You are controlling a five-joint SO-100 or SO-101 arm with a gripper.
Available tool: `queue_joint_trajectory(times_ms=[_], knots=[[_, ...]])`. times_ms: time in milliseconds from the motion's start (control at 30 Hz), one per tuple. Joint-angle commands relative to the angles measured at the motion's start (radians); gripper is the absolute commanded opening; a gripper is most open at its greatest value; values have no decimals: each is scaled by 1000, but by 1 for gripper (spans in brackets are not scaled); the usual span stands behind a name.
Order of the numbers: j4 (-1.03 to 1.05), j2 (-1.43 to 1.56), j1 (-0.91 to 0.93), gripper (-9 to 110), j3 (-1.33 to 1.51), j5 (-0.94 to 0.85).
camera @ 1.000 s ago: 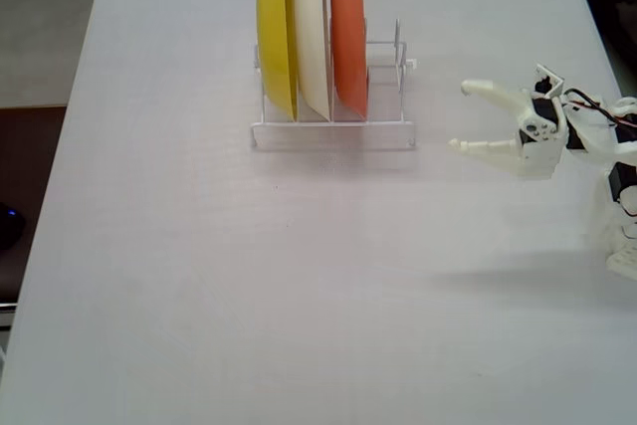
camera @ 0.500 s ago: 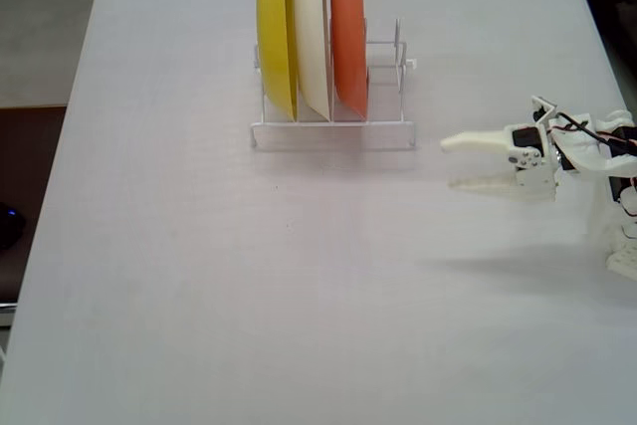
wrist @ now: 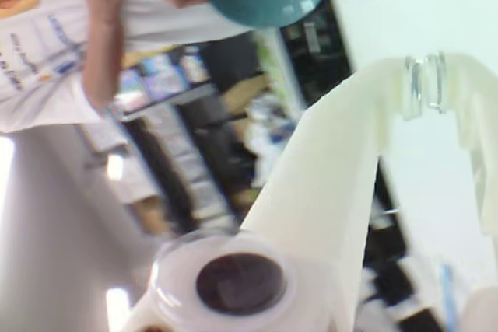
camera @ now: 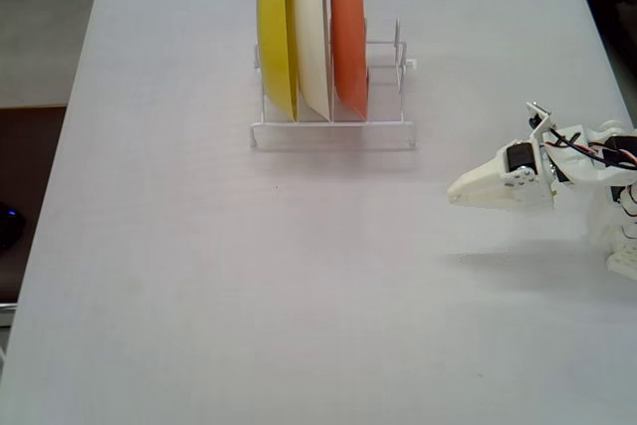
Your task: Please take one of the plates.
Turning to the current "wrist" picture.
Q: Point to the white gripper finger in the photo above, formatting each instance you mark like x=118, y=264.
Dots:
x=482, y=114
x=323, y=176

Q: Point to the person's left forearm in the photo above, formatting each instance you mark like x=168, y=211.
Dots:
x=103, y=60

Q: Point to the storage shelf with boxes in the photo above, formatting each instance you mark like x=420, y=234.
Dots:
x=175, y=75

